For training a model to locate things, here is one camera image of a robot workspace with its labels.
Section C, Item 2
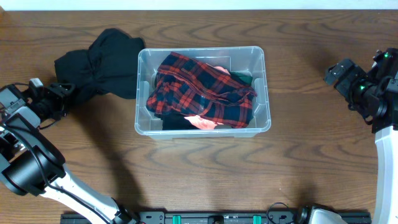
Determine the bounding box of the large black garment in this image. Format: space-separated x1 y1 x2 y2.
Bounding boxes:
54 28 145 105

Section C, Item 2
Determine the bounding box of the black cloth with band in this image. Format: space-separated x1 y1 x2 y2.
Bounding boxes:
155 113 198 131

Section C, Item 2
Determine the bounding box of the red navy plaid shirt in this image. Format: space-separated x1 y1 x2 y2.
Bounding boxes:
146 52 257 129

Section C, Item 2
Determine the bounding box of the salmon pink garment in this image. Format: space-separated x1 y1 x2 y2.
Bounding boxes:
183 65 231 130

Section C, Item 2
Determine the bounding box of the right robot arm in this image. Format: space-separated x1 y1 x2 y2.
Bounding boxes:
324 48 397 223

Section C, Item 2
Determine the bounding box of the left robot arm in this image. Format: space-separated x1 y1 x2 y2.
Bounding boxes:
1 78 140 223

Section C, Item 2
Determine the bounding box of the dark green folded cloth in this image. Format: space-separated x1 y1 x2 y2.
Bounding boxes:
230 72 252 85

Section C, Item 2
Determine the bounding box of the clear plastic storage bin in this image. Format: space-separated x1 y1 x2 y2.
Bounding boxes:
134 46 271 140

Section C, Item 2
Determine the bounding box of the black mounting rail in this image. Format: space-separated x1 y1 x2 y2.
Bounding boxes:
60 210 372 224

